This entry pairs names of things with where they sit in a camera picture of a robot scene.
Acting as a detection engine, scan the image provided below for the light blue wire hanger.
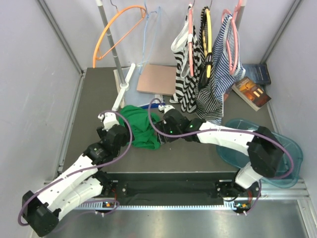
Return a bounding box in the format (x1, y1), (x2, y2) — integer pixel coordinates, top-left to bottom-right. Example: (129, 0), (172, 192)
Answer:
(138, 4), (161, 75)

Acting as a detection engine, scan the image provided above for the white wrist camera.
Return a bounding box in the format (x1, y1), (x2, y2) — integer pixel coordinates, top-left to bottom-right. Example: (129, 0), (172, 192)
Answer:
(158, 105), (174, 114)
(98, 112), (119, 131)

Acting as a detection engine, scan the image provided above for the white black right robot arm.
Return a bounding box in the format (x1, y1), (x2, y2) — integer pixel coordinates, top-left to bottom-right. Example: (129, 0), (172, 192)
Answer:
(155, 108), (284, 196)

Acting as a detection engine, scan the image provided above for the grey rack pole right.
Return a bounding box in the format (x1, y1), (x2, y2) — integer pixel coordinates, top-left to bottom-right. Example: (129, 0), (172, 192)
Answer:
(235, 0), (247, 31)

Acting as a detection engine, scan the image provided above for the wide black white striped top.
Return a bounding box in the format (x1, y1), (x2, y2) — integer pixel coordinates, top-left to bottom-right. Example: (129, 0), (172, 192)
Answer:
(171, 22), (203, 114)

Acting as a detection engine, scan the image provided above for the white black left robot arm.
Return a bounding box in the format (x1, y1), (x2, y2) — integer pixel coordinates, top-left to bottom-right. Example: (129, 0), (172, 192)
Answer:
(20, 123), (133, 237)

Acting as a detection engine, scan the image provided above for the pink brown notebook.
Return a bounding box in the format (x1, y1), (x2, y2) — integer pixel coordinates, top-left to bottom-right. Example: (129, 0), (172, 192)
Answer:
(137, 64), (176, 96)

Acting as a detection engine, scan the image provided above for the grey rack pole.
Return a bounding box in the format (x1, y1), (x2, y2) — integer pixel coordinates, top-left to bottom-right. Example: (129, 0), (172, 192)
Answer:
(235, 0), (247, 31)
(96, 0), (125, 83)

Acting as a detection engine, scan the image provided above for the grey rack pole left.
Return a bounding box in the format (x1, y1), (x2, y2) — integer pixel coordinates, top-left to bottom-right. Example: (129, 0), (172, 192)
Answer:
(96, 0), (125, 83)

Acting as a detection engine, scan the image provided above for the yellow black hanger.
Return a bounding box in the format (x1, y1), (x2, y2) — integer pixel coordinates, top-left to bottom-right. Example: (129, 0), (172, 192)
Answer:
(200, 6), (212, 87)

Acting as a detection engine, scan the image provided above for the blue white striped tank top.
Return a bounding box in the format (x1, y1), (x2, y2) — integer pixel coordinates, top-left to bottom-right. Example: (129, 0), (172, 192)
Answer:
(213, 14), (246, 100)

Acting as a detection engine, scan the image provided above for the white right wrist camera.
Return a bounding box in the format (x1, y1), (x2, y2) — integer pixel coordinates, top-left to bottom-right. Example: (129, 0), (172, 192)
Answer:
(158, 105), (174, 114)

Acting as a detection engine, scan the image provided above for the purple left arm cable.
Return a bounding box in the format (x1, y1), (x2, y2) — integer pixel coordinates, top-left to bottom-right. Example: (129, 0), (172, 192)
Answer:
(17, 110), (132, 226)

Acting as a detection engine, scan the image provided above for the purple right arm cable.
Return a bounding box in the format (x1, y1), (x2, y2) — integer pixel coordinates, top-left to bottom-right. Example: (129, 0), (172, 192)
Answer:
(148, 98), (295, 179)

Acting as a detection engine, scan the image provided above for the orange cover book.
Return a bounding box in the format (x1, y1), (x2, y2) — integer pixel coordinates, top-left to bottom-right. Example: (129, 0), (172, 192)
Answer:
(231, 77), (271, 111)

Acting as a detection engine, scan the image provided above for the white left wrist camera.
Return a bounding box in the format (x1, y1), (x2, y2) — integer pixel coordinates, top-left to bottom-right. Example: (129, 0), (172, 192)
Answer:
(98, 112), (119, 131)

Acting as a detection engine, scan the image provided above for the teal transparent plastic basket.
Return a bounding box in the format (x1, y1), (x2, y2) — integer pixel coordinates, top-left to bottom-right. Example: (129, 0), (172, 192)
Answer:
(216, 119), (303, 188)

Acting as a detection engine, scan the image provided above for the dark blue book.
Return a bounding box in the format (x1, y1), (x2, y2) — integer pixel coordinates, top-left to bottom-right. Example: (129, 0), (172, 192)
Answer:
(243, 63), (271, 85)

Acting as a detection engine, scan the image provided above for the white rack base foot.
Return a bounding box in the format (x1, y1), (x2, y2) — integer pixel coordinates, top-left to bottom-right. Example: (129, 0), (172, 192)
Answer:
(112, 63), (136, 111)

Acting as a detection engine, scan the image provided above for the blue white folder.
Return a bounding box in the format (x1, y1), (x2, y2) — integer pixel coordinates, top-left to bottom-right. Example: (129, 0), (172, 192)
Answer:
(121, 66), (164, 108)

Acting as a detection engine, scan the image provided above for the green tank top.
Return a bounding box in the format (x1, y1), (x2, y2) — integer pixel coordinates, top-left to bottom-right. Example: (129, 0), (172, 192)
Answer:
(120, 105), (160, 150)

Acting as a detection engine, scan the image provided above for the pink hanger right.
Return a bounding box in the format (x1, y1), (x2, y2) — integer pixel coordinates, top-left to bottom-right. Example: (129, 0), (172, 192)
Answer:
(225, 0), (244, 75)

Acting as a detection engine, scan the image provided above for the pink hanger left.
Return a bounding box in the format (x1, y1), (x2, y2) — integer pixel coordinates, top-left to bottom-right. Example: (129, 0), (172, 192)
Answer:
(187, 2), (195, 76)

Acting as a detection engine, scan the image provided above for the grey slotted cable duct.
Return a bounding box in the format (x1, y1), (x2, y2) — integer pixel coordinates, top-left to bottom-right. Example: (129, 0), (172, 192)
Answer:
(75, 201), (237, 211)

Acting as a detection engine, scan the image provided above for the pink hanger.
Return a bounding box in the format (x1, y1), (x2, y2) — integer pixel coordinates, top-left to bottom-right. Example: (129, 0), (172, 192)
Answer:
(187, 2), (195, 76)
(225, 0), (244, 75)

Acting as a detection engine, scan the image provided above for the orange plastic hanger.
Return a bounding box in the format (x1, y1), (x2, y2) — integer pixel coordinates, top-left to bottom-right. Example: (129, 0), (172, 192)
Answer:
(92, 5), (147, 68)

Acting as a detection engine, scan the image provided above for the thin black white striped top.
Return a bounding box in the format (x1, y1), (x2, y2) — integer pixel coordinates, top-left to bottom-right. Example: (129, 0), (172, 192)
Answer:
(195, 52), (223, 125)

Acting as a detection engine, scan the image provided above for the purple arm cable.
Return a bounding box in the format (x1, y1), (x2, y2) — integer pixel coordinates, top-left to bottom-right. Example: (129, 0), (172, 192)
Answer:
(148, 98), (295, 179)
(17, 110), (132, 226)

